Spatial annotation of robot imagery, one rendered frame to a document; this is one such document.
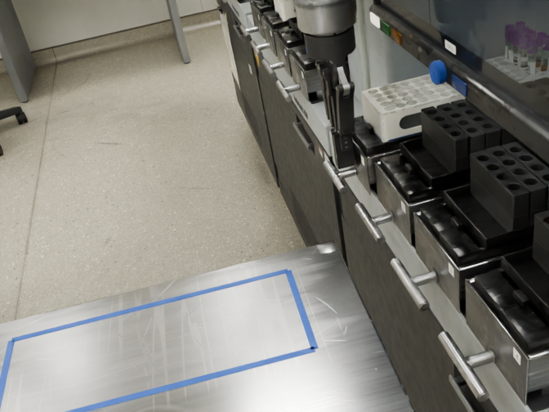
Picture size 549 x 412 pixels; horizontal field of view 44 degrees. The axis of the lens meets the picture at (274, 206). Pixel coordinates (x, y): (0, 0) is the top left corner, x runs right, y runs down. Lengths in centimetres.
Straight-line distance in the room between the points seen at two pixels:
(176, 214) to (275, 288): 179
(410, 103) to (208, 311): 49
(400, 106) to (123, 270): 148
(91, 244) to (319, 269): 181
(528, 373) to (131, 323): 44
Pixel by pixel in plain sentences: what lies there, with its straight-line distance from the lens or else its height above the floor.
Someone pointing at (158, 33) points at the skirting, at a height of 3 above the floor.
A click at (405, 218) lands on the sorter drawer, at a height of 78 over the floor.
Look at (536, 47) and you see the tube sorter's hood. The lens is 71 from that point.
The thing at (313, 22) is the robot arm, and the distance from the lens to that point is 99.
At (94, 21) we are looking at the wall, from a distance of 461.
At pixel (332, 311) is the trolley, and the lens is 76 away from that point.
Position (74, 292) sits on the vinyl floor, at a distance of 236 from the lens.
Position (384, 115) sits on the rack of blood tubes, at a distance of 106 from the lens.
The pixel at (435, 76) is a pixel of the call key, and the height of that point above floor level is 98.
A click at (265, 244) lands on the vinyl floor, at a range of 229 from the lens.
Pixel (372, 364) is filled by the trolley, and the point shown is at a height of 82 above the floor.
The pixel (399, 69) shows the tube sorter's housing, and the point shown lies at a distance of 119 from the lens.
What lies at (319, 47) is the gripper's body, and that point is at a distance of 101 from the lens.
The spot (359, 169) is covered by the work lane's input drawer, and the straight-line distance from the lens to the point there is 112.
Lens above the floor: 133
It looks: 32 degrees down
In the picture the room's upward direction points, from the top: 11 degrees counter-clockwise
